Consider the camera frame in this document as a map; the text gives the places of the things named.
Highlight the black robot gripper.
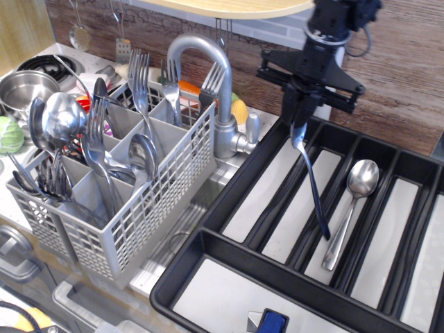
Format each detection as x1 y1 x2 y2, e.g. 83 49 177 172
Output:
257 37 366 128

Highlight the big steel spoon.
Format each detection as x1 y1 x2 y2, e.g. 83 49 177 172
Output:
290 124 331 240

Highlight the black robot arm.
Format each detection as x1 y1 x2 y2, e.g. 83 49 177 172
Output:
257 1 382 128

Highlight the steel spoon in tray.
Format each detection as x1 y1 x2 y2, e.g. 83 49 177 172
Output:
321 160 379 271

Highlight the black cutlery tray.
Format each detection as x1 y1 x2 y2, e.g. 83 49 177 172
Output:
150 119 443 332

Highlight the steel spoon centre compartment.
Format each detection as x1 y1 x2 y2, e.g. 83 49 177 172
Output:
128 133 159 195

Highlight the grey plastic cutlery basket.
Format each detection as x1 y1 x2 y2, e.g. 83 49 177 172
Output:
6 91 216 288

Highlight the large steel ladle spoon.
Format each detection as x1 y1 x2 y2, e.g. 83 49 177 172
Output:
42 92 88 148

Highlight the yellow toy corn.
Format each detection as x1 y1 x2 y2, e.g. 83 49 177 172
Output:
231 99 248 124

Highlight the silver sink faucet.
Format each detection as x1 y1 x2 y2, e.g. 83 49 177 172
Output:
167 33 261 157

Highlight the steel fork near faucet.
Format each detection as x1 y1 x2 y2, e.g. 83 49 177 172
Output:
198 62 226 112

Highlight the orange toy carrot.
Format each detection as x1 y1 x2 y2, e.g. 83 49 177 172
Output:
179 80 200 95

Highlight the light wooden shelf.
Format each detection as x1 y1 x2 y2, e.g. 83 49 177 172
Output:
145 0 314 19

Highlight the steel fork back compartment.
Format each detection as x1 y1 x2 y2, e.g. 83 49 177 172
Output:
161 60 182 127

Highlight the steel fork compartment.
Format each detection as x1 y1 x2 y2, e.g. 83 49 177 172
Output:
80 99 116 218
161 60 182 127

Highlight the tall steel fork middle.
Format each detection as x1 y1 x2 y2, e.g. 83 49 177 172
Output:
128 49 155 143

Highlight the hanging small steel grater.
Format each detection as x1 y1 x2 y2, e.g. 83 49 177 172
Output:
110 1 131 65

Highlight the steel fork front compartment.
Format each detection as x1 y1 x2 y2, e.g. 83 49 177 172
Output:
80 99 116 218

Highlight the blue black object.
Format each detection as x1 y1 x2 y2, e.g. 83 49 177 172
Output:
246 308 289 333

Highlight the hanging steel strainer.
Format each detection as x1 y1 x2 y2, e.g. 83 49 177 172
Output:
69 0 91 52

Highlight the black stove burner coil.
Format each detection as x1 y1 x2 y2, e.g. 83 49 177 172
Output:
17 55 71 82

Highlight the steel forks left compartment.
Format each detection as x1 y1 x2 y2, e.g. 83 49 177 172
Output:
7 150 76 203

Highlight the steel cooking pot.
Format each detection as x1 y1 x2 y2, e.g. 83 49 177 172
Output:
1 70 61 119

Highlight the green toy cabbage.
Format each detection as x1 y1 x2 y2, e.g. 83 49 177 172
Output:
1 116 24 154

